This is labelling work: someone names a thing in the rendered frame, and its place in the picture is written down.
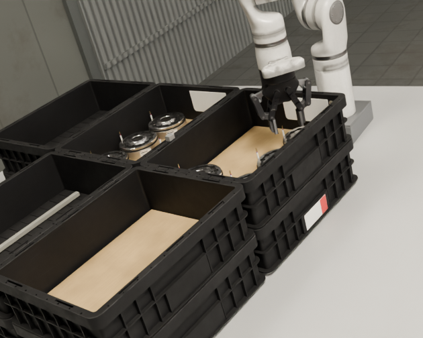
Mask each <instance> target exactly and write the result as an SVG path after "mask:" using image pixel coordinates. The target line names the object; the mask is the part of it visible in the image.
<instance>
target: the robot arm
mask: <svg viewBox="0 0 423 338"><path fill-rule="evenodd" d="M273 1H278V0H238V2H239V4H240V6H241V8H242V9H243V11H244V13H245V15H246V17H247V19H248V22H249V24H250V28H251V31H252V36H253V40H254V46H255V54H256V61H257V64H258V71H259V74H260V78H261V83H262V88H261V91H260V92H258V93H256V94H254V93H251V94H250V99H251V101H252V103H253V105H254V108H255V109H256V112H257V114H258V116H259V117H260V118H261V119H262V120H265V119H268V122H269V128H270V130H271V131H272V132H273V133H274V134H275V135H277V134H279V133H278V129H277V123H276V120H275V111H276V110H277V105H280V104H281V103H284V102H289V101H292V102H293V104H294V105H295V106H296V109H295V111H296V115H297V122H298V124H299V125H300V126H301V127H302V126H304V124H303V123H305V122H306V119H305V115H304V109H305V107H307V106H310V105H311V96H312V82H311V80H310V79H308V78H307V77H304V78H303V79H299V80H297V78H296V76H295V70H299V69H301V68H303V67H305V62H304V59H303V58H302V57H300V56H299V57H292V55H291V49H290V46H289V43H288V40H287V34H286V30H285V24H284V20H283V16H282V15H281V14H280V13H278V12H273V11H261V10H259V9H258V8H257V7H256V6H255V5H260V4H263V3H268V2H273ZM291 2H292V4H293V7H294V10H295V13H296V15H297V18H298V20H299V22H300V24H302V26H304V28H306V29H309V30H322V37H323V40H320V41H319V42H316V43H315V44H314V45H313V46H312V47H311V54H312V62H313V66H314V73H315V77H316V84H317V89H318V91H319V92H331V93H344V94H345V96H346V107H345V108H344V109H343V110H342V112H343V116H344V117H346V118H348V117H350V116H352V115H353V114H355V112H356V108H355V100H354V94H353V86H352V80H351V75H350V67H349V62H348V54H347V49H346V44H347V39H348V35H347V28H346V13H345V8H344V3H343V1H342V0H291ZM299 85H300V87H301V88H302V101H299V99H298V98H297V97H296V95H295V92H296V90H297V88H298V86H299ZM262 96H265V97H266V98H267V99H268V101H267V112H264V111H263V108H262V107H261V104H260V103H261V102H262Z"/></svg>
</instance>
